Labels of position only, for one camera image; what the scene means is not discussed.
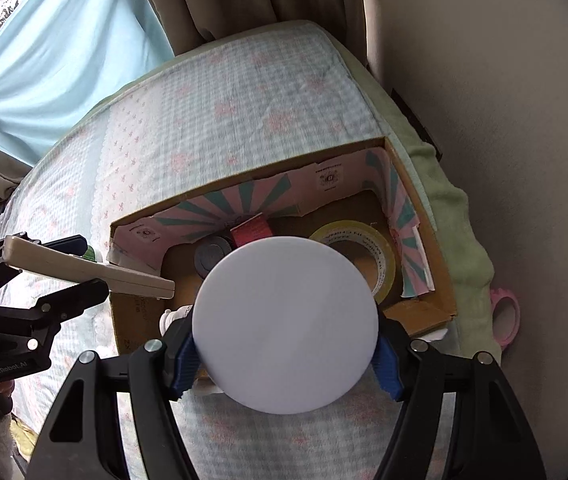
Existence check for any pink plastic ring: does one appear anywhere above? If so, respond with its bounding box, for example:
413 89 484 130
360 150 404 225
488 285 521 346

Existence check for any white pill bottle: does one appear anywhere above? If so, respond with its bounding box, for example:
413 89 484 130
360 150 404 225
158 304 196 337

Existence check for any red box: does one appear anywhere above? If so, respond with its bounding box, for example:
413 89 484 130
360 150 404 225
230 213 271 249

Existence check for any small dark jar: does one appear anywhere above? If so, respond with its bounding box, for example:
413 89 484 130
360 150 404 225
193 235 235 278

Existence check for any checked floral bed sheet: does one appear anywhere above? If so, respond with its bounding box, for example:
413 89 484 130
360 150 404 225
1 22 461 480

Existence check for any cardboard box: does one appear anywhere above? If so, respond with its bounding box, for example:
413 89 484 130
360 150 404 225
108 135 460 361

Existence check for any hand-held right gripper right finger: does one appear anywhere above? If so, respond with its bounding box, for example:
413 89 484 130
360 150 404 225
370 317 548 480

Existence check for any green under sheet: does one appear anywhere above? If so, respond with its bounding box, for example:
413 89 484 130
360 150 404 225
78 19 496 363

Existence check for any light blue cloth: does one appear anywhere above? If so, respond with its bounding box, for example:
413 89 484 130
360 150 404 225
0 0 176 167

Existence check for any white remote control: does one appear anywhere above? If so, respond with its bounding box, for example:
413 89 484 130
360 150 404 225
3 234 176 301

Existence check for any yellow tape roll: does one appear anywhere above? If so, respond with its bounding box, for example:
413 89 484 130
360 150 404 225
308 220 398 305

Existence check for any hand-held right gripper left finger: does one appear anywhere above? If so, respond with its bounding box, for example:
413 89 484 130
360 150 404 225
29 316 201 480

